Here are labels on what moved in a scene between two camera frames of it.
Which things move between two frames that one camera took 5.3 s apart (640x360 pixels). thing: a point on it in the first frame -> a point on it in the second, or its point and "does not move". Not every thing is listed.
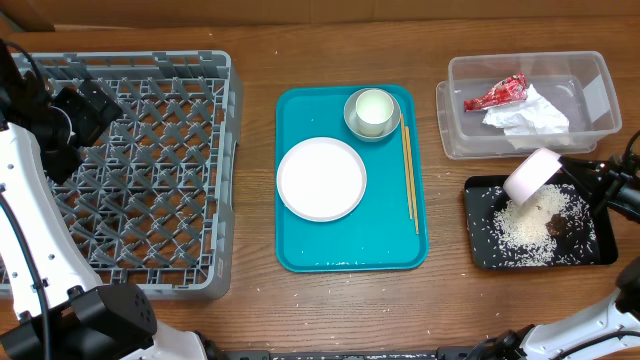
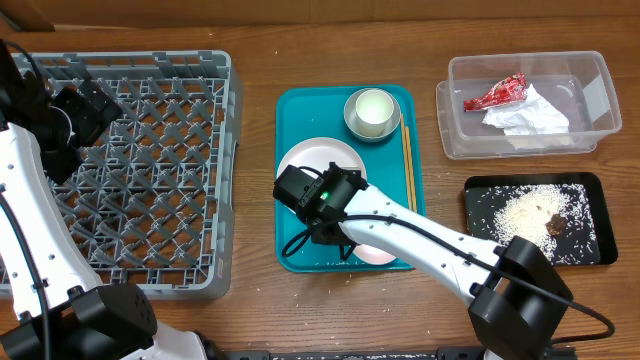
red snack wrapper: [508, 89] does not move
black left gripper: [94, 124] does not move
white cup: [374, 111] does not move
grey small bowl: [351, 121] does not move
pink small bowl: [531, 174] -> [372, 255]
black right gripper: [610, 181] -> [322, 240]
